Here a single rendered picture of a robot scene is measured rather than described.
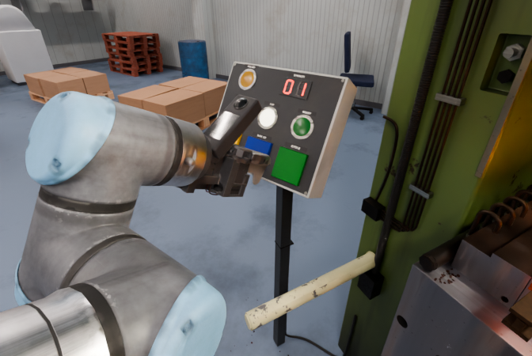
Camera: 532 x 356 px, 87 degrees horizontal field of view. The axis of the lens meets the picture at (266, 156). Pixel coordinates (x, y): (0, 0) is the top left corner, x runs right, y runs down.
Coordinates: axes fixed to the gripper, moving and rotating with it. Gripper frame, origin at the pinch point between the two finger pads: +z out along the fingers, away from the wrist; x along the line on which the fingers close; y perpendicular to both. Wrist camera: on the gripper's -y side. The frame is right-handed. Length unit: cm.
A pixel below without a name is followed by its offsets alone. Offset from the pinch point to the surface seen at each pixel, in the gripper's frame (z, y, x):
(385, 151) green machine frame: 34.8, -10.0, 14.4
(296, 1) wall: 310, -216, -230
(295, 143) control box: 11.1, -4.4, -0.3
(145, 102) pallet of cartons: 132, -1, -251
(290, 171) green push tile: 10.3, 2.0, 1.1
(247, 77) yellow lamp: 10.7, -17.5, -20.0
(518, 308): -0.3, 6.9, 41.7
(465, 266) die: 14.7, 7.3, 37.1
